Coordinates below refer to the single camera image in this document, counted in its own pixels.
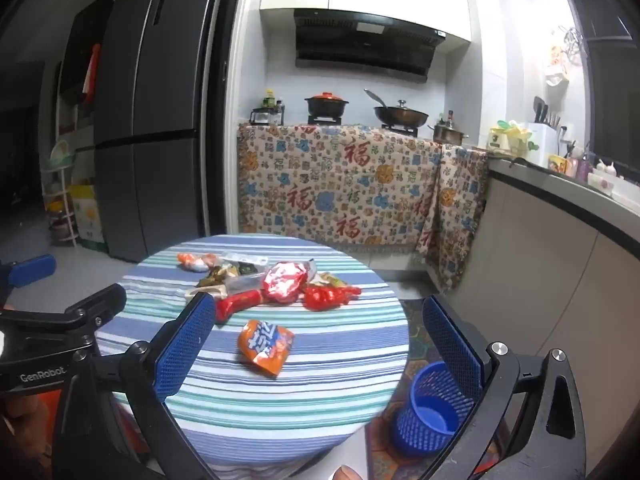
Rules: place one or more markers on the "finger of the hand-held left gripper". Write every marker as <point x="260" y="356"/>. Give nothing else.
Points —
<point x="32" y="269"/>
<point x="97" y="302"/>

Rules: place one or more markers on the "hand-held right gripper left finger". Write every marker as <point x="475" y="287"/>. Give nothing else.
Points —
<point x="184" y="347"/>

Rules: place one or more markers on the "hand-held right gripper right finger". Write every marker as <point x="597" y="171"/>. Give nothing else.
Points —
<point x="450" y="350"/>

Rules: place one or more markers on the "red sausage wrapper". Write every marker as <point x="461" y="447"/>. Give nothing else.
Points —
<point x="237" y="305"/>

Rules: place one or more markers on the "blue plastic mesh basket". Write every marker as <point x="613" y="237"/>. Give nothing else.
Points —
<point x="425" y="420"/>

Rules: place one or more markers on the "orange snack packet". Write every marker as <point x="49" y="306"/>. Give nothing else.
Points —
<point x="265" y="347"/>

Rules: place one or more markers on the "orange white wrapper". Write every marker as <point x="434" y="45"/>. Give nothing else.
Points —
<point x="195" y="261"/>

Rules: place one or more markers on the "red silver wrapper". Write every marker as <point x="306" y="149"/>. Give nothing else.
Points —
<point x="284" y="282"/>

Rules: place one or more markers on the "red packet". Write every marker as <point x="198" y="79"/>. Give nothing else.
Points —
<point x="327" y="297"/>

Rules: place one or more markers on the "yellow packet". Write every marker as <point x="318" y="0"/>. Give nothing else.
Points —
<point x="334" y="279"/>

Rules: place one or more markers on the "person's left hand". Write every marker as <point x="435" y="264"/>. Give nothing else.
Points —
<point x="20" y="440"/>

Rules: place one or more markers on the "person's right hand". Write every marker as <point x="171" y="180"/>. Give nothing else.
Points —
<point x="345" y="474"/>

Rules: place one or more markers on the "hexagon patterned floor mat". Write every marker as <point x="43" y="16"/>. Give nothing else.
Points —
<point x="415" y="325"/>

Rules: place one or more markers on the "white tiered rack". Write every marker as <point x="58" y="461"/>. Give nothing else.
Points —
<point x="60" y="200"/>

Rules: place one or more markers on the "yellow green cardboard box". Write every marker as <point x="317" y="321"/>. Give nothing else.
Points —
<point x="90" y="220"/>

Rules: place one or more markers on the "green bowl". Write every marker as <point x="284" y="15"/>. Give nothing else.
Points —
<point x="61" y="155"/>

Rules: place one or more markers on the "striped tablecloth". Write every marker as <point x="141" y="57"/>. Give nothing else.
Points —
<point x="300" y="410"/>

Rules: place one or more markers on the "narrow printed cloth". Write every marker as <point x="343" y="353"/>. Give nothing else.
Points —
<point x="457" y="210"/>

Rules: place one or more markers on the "grey refrigerator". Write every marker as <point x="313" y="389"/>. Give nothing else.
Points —
<point x="150" y="110"/>

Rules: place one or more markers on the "large printed cloth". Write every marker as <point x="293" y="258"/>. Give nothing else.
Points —
<point x="325" y="190"/>

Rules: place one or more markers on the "red hanging cloth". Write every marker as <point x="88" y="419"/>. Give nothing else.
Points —
<point x="92" y="72"/>

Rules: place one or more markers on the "dark shelving unit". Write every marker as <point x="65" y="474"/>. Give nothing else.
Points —
<point x="75" y="60"/>

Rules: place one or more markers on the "yellow cup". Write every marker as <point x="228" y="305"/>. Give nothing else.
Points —
<point x="557" y="164"/>

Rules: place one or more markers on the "steel pot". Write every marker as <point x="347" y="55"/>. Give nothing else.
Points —
<point x="449" y="134"/>

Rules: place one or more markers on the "pale yellow appliance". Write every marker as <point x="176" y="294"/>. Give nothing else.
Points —
<point x="507" y="140"/>

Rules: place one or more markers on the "purple bottle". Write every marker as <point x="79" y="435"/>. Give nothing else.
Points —
<point x="583" y="167"/>

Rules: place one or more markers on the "white knife holder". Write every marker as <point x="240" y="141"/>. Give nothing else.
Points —
<point x="542" y="142"/>

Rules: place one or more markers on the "white containers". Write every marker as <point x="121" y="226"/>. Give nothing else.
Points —
<point x="605" y="180"/>

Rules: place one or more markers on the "wok with lid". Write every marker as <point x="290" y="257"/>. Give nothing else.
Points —
<point x="402" y="115"/>

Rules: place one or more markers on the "black countertop rack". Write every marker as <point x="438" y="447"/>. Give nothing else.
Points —
<point x="267" y="116"/>

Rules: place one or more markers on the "green yellow bottle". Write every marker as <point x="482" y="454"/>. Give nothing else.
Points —
<point x="270" y="97"/>

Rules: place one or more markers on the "black clay pot orange lid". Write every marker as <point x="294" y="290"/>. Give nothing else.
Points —
<point x="327" y="105"/>

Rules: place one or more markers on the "dark window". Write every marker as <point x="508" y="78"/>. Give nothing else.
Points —
<point x="610" y="85"/>

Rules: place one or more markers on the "black range hood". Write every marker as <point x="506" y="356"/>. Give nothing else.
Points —
<point x="360" y="45"/>

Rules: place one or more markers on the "wall hung yellow holder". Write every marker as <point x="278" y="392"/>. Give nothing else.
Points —
<point x="557" y="65"/>

